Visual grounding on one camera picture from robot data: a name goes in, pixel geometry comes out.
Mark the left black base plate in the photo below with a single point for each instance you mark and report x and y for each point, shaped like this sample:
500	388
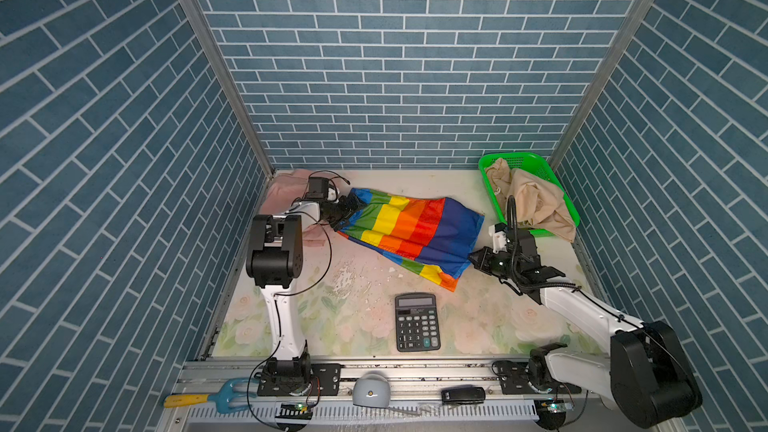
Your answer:
327	379

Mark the right circuit board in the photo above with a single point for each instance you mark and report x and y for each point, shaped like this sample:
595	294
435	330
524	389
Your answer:
551	414

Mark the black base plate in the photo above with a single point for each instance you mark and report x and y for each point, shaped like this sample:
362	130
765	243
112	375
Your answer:
327	379
516	377

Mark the black desk calculator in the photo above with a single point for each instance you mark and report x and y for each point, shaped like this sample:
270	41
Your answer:
416	323

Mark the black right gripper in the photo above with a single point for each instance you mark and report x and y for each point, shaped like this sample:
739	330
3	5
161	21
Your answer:
484	260

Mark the aluminium corner post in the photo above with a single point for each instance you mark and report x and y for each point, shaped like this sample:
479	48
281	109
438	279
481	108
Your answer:
205	36

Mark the circuit board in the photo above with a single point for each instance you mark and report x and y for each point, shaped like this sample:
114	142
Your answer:
551	414
293	416

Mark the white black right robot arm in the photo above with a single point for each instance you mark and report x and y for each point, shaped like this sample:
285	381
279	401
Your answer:
642	368

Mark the pink shorts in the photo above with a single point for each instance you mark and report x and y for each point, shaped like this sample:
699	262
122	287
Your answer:
284	189

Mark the rainbow striped shorts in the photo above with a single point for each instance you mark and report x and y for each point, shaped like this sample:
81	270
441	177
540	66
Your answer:
432	238

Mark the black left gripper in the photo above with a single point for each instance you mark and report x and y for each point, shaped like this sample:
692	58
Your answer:
344	209

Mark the left circuit board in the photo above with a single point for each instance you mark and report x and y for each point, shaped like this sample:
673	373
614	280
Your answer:
293	416

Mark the blue yellow hand fork tool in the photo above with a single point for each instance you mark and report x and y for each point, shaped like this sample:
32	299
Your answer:
230	398

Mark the beige shorts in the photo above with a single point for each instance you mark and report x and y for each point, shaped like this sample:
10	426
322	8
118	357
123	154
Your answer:
540	203

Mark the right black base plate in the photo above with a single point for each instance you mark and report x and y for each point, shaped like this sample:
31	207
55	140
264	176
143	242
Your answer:
516	377

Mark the black key fob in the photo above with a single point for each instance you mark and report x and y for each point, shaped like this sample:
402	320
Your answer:
463	395

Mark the grey tape measure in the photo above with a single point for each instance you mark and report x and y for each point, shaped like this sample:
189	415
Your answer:
372	391

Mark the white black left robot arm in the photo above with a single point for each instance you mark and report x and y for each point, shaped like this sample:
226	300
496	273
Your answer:
274	260

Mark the aluminium front rail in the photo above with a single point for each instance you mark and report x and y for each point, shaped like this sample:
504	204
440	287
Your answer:
415	403

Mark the green plastic basket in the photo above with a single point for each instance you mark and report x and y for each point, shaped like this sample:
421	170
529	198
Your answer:
522	158

